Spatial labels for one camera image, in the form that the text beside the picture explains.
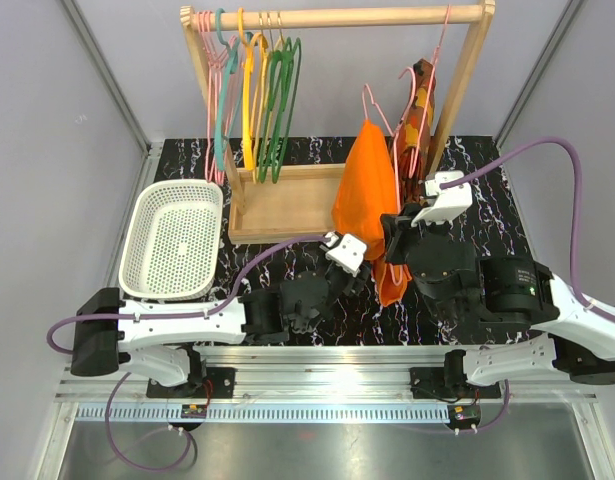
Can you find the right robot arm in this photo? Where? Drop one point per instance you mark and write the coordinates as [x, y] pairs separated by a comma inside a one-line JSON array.
[[506, 291]]

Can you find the yellow plastic hanger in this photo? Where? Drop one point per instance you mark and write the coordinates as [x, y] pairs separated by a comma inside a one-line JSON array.
[[249, 42]]

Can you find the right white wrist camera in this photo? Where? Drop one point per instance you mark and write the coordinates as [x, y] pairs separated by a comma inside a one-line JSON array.
[[443, 205]]

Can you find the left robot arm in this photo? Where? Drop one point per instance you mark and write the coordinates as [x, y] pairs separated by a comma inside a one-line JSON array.
[[158, 341]]

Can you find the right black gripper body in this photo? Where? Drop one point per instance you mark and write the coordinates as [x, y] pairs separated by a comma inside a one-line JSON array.
[[398, 249]]

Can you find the wooden clothes rack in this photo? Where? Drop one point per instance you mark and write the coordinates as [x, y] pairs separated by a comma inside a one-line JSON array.
[[301, 203]]

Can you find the pink wire hanger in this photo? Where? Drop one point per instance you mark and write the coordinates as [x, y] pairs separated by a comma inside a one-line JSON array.
[[437, 55], [393, 133]]

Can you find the white slotted cable duct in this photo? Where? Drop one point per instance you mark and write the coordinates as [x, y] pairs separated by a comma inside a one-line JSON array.
[[415, 413]]

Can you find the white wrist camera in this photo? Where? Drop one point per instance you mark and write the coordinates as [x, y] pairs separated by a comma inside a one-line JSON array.
[[443, 205], [345, 252]]

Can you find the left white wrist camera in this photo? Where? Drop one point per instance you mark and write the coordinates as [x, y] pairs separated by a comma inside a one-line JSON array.
[[345, 252]]

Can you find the camouflage patterned trousers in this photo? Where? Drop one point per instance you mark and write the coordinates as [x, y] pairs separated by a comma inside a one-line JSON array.
[[412, 138]]

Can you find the pink wire hangers left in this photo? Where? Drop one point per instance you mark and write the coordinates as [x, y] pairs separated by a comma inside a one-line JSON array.
[[216, 61]]

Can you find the teal plastic hanger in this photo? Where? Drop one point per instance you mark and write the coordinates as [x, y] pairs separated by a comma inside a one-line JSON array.
[[220, 138]]

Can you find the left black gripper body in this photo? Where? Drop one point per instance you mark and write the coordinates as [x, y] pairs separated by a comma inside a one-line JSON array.
[[337, 283]]

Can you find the orange trousers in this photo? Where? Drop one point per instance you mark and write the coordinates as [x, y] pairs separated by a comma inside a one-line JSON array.
[[367, 191]]

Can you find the white perforated plastic basket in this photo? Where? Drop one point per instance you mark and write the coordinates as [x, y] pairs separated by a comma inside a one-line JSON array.
[[171, 248]]

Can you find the green velvet hanger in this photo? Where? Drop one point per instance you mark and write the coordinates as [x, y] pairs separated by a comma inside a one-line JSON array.
[[280, 75], [287, 110]]

